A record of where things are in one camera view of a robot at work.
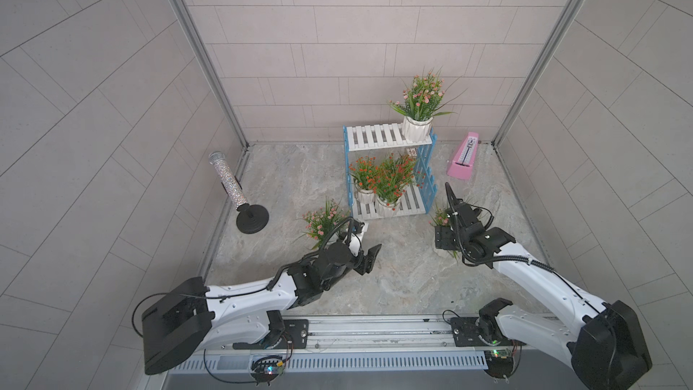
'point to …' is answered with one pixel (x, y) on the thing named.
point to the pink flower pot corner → (446, 237)
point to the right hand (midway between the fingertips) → (444, 233)
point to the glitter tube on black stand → (252, 218)
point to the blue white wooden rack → (417, 200)
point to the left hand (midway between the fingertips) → (376, 241)
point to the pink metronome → (464, 160)
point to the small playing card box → (412, 152)
